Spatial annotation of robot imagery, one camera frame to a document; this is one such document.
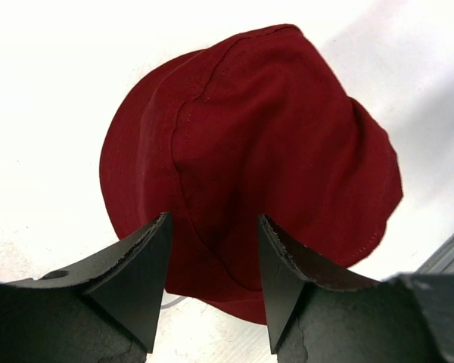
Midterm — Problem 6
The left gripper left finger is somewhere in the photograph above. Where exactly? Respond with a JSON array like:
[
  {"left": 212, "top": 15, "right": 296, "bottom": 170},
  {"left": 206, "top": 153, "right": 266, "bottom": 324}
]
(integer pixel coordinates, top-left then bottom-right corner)
[{"left": 0, "top": 213, "right": 173, "bottom": 362}]

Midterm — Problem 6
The dark red cap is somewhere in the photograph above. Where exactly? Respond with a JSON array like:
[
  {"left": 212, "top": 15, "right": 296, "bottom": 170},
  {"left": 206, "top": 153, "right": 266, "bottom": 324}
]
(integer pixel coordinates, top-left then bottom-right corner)
[{"left": 99, "top": 24, "right": 403, "bottom": 324}]

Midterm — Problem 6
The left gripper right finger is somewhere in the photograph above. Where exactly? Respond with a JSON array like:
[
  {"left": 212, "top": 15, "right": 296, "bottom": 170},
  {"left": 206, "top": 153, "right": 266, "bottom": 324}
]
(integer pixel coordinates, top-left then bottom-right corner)
[{"left": 258, "top": 216, "right": 454, "bottom": 363}]

